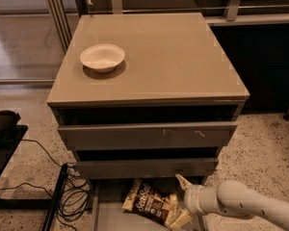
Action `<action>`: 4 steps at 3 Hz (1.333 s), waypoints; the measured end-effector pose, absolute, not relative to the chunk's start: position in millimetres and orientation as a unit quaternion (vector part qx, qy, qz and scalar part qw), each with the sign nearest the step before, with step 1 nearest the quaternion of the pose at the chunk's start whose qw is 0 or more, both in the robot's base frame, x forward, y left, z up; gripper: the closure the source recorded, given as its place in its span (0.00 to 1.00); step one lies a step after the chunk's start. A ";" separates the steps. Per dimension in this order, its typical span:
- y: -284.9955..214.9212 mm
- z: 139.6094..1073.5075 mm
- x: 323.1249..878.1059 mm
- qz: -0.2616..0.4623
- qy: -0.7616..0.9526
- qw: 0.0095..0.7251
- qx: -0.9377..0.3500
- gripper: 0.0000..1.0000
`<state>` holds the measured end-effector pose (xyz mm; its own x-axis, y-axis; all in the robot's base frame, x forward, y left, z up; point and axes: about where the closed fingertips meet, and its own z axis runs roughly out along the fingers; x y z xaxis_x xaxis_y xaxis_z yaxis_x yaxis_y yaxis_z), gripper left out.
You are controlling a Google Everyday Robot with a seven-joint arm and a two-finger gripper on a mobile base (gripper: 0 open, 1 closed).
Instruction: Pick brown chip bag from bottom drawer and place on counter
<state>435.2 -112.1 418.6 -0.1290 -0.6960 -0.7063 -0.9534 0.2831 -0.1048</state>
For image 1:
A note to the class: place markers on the grey middle drawer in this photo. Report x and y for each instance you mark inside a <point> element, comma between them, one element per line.
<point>146,168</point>

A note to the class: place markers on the grey top drawer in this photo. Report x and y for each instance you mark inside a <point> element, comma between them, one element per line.
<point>147,136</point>

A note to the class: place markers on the black side table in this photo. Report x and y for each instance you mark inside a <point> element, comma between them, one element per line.
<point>8,146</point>

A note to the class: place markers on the white paper bowl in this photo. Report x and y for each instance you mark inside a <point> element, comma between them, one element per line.
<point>102,58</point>

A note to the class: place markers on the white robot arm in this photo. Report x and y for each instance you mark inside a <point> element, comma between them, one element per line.
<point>232,199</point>

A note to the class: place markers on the dark bag on table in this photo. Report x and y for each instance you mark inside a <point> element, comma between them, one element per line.
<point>8,121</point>

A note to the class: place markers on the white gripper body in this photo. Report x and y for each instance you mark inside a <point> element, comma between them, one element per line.
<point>192,198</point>

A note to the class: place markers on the grey drawer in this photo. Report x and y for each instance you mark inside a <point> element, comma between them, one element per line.
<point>146,168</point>
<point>147,136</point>
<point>109,195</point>

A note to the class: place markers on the grey bottom drawer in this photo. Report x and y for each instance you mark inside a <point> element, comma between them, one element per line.
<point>109,195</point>

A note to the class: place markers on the metal railing frame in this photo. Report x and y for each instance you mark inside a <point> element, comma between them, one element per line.
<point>216,12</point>

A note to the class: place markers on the grey drawer cabinet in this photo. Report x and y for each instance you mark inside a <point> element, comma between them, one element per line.
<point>174,71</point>

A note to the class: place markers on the brown chip bag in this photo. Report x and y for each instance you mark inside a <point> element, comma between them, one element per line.
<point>146,201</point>

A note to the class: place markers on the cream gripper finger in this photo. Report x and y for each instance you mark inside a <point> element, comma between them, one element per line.
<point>184,183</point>
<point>182,217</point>

